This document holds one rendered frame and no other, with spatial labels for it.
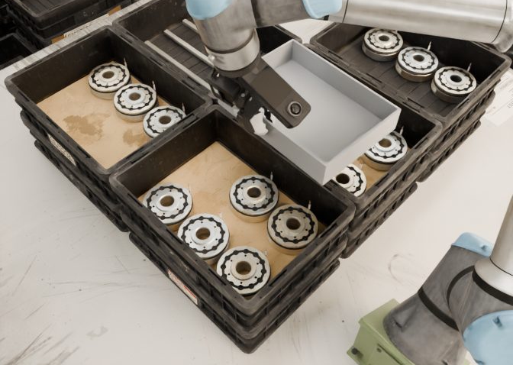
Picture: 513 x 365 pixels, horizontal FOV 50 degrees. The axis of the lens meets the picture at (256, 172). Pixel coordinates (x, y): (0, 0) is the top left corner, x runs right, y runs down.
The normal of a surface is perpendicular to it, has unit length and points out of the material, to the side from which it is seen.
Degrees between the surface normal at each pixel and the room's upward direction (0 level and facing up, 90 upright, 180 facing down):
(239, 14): 78
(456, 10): 52
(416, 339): 32
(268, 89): 36
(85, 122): 0
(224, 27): 101
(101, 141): 0
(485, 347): 64
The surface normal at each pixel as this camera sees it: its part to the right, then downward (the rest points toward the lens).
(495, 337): -0.11, 0.43
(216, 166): 0.01, -0.62
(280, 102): 0.25, -0.07
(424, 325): -0.47, -0.32
